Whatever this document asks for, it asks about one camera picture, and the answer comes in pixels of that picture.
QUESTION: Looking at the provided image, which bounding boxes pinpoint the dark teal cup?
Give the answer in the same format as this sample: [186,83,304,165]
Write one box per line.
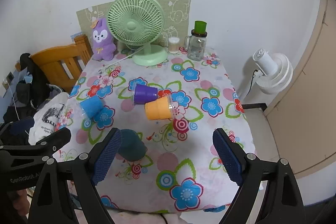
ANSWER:
[118,129,146,162]

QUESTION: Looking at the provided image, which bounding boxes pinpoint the blue cup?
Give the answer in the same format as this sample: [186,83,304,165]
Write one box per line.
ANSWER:
[78,96,104,119]

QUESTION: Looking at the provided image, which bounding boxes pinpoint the purple cup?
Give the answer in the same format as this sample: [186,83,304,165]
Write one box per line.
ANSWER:
[133,84,158,105]

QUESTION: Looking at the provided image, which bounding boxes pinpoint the orange cup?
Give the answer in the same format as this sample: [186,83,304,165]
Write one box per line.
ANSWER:
[145,96,174,121]

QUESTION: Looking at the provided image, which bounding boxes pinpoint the white printed bag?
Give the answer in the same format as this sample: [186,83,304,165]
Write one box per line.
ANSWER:
[29,92,68,145]

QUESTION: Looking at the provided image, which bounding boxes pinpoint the pile of dark clothes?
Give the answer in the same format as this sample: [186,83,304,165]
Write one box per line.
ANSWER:
[1,53,65,145]

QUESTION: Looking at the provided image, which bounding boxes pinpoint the wooden chair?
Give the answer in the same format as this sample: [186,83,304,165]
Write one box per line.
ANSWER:
[31,34,93,92]

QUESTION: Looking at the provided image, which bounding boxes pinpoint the floral tablecloth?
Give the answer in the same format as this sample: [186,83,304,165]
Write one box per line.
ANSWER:
[54,48,255,213]

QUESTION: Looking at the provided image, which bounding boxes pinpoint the purple plush toy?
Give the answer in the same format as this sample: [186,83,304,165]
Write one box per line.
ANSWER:
[92,18,117,61]

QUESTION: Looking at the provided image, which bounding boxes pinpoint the white floor fan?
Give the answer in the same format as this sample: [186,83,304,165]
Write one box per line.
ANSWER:
[238,48,293,102]

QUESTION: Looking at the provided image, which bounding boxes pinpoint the green desk fan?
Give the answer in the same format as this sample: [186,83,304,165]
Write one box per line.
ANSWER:
[106,0,167,67]

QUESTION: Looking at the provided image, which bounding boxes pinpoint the small clear cotton swab container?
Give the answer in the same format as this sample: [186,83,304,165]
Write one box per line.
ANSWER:
[168,37,180,54]

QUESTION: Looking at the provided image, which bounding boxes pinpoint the glass jar with green lid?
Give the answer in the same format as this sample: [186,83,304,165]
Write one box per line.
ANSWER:
[185,20,207,61]

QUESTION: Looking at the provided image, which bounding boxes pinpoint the white fan cable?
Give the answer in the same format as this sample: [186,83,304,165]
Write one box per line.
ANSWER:
[106,47,146,68]

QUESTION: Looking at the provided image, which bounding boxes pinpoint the beige patterned wall board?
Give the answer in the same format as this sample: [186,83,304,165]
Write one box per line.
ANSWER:
[76,0,191,47]

